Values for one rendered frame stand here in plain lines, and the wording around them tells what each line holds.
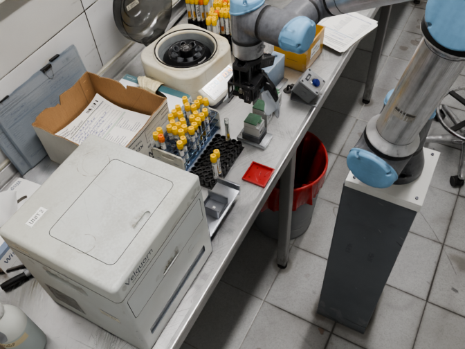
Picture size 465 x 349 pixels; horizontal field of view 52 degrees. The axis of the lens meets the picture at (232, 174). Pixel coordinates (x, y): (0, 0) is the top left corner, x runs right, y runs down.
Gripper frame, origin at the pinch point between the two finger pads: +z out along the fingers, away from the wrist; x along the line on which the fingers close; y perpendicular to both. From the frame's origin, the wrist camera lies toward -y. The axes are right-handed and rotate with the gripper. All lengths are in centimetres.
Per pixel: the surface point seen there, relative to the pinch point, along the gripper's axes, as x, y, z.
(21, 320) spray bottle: -16, 74, -1
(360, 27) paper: 12, -62, 10
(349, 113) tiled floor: 5, -112, 99
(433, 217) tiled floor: 62, -61, 99
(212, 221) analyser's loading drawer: 3.7, 32.8, 7.9
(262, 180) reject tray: 8.5, 13.3, 11.7
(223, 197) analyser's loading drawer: 3.9, 26.8, 5.2
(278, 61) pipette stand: -2.7, -23.8, 1.9
